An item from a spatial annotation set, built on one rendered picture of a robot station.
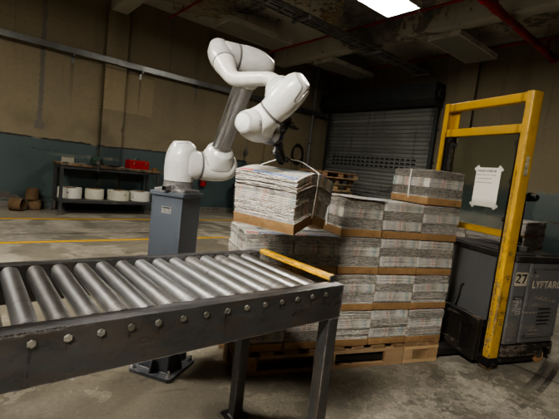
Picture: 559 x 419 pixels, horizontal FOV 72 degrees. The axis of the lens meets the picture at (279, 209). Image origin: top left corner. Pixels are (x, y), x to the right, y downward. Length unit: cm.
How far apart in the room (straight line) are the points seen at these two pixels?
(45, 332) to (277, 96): 94
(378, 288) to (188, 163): 138
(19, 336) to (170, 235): 126
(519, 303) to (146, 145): 738
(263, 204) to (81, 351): 86
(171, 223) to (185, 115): 712
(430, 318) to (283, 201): 167
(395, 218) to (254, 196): 117
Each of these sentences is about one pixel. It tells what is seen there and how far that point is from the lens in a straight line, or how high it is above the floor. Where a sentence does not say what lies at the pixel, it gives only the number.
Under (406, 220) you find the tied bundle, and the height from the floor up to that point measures 95.
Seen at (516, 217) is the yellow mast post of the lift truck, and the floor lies 105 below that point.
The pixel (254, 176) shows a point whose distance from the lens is 153.
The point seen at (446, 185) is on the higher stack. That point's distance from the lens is 271.
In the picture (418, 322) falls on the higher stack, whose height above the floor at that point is 28.
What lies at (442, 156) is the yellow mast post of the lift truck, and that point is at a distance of 337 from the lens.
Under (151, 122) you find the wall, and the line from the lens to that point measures 878.
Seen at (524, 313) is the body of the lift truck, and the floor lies 38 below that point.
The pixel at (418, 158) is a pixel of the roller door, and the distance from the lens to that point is 961.
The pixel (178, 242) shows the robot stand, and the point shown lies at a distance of 206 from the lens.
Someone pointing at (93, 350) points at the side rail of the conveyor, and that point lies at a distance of 99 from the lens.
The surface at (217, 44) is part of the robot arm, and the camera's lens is 185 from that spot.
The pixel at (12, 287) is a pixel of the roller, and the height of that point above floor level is 80.
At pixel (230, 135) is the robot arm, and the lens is 205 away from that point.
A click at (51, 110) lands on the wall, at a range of 831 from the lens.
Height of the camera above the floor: 117
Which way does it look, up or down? 6 degrees down
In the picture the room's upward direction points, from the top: 6 degrees clockwise
